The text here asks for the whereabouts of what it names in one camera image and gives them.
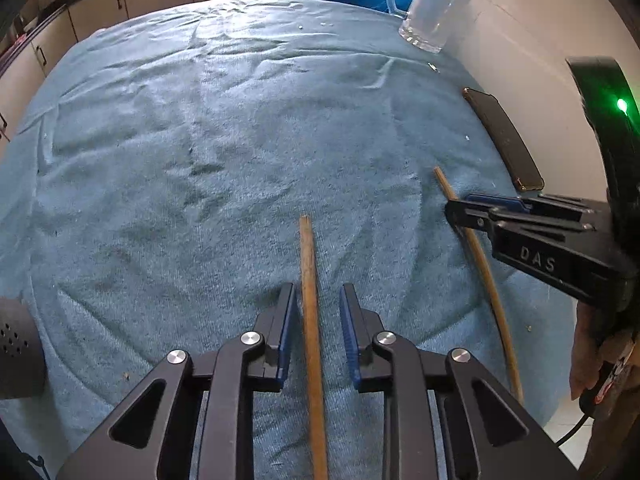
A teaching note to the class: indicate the person's right forearm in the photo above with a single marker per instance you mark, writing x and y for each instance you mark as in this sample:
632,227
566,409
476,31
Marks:
625,435

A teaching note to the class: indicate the black perforated device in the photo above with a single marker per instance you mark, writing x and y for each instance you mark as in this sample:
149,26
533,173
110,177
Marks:
20,355

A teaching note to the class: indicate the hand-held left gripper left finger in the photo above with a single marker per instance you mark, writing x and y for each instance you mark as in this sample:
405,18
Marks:
286,330

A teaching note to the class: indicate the person's right hand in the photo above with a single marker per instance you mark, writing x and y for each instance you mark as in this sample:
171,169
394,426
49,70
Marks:
582,355

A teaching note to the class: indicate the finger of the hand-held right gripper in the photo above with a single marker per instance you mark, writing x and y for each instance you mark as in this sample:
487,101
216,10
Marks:
500,201
467,216

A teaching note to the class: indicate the black smartphone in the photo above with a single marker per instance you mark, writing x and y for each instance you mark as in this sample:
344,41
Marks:
505,140

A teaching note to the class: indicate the wooden chopstick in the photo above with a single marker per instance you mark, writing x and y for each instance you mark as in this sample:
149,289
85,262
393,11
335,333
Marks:
312,360
495,300

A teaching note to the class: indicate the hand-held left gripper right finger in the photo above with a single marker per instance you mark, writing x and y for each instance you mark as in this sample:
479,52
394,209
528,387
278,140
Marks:
348,335

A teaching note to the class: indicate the clear glass mug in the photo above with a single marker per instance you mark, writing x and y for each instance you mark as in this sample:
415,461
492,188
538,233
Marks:
435,10

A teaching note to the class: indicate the blue towel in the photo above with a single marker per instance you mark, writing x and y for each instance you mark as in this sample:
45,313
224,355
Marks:
200,135

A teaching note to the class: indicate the long base cabinet run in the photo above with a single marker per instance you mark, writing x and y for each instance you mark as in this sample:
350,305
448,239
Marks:
55,45

